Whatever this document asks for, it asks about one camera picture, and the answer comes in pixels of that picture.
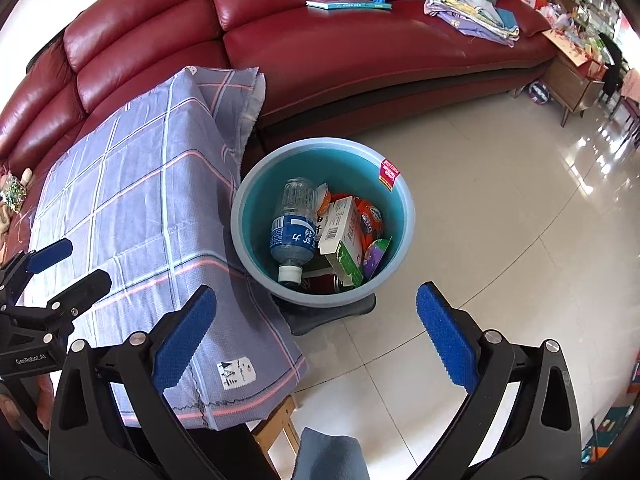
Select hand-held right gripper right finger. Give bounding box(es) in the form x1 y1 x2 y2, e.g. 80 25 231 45
407 281 583 480

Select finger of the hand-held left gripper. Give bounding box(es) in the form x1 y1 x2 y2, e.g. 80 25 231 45
0 237 74 306
15 268 112 331

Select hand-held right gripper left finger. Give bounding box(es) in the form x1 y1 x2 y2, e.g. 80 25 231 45
47 285 281 480

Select red drink can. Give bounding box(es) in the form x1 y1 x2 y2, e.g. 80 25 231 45
300 272 351 295

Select orange snack packet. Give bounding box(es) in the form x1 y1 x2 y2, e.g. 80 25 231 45
350 199 386 251

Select clear plastic water bottle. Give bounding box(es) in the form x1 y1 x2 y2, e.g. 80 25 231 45
269 177 321 286

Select white green medicine box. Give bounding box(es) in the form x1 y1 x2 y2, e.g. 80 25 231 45
317 196 366 288

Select teal plastic bin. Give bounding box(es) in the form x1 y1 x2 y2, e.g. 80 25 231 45
231 137 417 308

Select person's left hand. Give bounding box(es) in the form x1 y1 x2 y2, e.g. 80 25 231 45
36 374 55 431

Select bag of glittery beads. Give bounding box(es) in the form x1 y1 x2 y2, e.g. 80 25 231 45
0 176 32 211

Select blue plaid tablecloth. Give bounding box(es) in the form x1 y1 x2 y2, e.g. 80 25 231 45
25 65 308 432

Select dark grey plastic base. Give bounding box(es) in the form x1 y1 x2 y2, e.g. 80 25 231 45
272 290 377 336

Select wooden table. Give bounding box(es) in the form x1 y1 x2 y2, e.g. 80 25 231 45
250 395 301 468

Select person's blue-grey trousers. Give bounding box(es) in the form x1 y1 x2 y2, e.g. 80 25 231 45
291 427 371 480

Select blue white ball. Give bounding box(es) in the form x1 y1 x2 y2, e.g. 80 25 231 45
527 80 551 106

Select wooden cabinet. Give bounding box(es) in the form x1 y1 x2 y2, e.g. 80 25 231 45
542 27 626 128

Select red leather sofa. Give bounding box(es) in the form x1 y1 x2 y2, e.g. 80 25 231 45
0 0 566 251

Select black chair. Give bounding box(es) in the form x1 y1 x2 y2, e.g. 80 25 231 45
597 32 631 106

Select stack of colourful booklets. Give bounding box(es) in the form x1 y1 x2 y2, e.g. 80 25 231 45
422 0 523 48

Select teal book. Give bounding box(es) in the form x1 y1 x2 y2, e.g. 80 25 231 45
306 0 393 11

